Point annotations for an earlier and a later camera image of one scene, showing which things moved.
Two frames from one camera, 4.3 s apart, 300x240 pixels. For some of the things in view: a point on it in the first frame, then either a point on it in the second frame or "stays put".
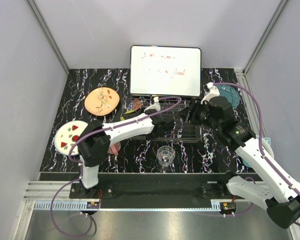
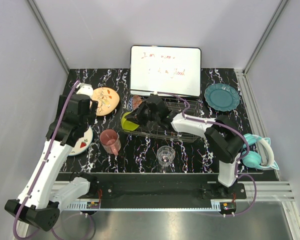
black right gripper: x=191 y=112 -> x=136 y=115
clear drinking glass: x=165 y=155 stays put
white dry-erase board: x=165 y=70 stays put
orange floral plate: x=101 y=101 stays put
